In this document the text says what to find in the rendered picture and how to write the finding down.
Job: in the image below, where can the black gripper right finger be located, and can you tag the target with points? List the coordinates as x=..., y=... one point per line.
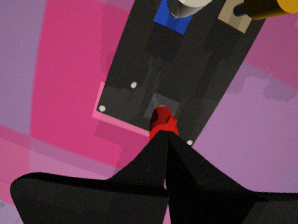
x=201, y=194

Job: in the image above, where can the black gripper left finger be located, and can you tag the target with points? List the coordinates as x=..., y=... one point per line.
x=136, y=195

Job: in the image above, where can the black circuit board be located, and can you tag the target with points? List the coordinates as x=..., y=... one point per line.
x=176, y=59

